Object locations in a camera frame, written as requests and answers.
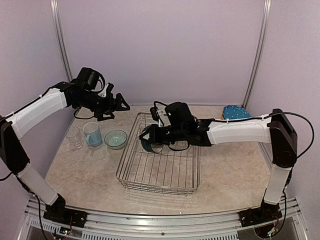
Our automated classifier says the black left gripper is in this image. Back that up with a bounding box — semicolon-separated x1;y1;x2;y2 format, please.
75;90;130;121

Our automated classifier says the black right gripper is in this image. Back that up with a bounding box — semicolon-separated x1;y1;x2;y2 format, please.
139;123;186;146

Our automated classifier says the dark teal bowl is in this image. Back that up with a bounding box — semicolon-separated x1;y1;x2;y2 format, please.
140;140;163;154

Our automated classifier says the grey green bowl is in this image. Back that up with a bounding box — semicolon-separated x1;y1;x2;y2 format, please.
104;129;128;150

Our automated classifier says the light blue faceted mug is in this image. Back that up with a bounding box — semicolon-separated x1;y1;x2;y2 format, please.
82;122;102;147

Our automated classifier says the clear drinking glass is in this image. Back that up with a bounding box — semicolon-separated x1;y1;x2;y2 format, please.
65;126;83;151

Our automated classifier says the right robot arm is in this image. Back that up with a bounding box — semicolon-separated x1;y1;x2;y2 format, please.
139;102;300;225

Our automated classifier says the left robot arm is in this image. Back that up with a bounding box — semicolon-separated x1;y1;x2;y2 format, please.
0;67;130;223

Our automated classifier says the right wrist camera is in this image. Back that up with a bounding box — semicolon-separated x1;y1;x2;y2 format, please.
149;100;168;127

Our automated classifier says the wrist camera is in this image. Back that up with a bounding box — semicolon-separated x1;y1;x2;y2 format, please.
149;100;168;127
98;82;114;98

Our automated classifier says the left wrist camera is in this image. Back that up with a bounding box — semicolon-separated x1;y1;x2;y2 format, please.
98;82;114;98

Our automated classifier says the metal wire dish rack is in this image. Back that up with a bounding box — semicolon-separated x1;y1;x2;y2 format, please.
116;112;200;196

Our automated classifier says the aluminium front rail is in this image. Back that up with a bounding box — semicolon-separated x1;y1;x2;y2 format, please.
14;197;311;240

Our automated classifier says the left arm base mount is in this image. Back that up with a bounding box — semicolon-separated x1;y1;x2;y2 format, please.
43;198;88;228

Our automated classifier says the left aluminium wall post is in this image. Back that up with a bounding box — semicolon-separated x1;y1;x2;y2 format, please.
50;0;73;82

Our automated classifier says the aluminium wall post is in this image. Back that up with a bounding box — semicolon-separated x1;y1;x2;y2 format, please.
50;0;73;82
242;0;272;109

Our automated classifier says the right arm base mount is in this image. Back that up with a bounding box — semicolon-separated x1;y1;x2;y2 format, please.
238;203;283;227

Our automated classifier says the right aluminium wall post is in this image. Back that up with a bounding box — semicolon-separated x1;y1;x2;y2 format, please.
242;0;272;109

